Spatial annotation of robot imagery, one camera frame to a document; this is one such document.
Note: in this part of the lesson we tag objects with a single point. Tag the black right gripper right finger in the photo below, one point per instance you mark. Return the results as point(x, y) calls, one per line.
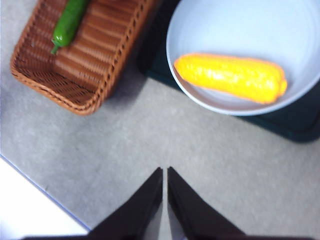
point(192, 217)

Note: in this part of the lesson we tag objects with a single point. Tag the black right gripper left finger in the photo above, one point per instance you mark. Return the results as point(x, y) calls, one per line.
point(140, 215)

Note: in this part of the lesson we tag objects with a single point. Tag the yellow corn cob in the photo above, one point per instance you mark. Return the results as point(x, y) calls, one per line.
point(230, 77)

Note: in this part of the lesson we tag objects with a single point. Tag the blue round plate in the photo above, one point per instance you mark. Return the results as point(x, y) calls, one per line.
point(237, 30)

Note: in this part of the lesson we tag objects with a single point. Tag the brown wicker basket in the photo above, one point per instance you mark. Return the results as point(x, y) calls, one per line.
point(100, 50)

